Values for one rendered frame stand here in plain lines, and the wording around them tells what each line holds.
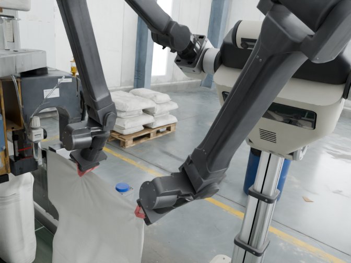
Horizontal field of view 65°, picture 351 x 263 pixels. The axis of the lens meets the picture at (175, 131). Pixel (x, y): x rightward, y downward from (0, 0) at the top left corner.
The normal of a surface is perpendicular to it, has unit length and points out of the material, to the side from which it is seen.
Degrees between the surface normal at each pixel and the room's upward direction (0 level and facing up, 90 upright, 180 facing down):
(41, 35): 90
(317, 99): 40
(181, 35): 97
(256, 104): 121
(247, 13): 90
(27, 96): 90
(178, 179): 34
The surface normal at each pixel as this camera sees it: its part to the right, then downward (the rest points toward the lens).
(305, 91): -0.30, -0.59
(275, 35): -0.88, 0.17
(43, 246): 0.11, -0.94
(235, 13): -0.61, 0.19
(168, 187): 0.52, -0.64
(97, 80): 0.69, 0.43
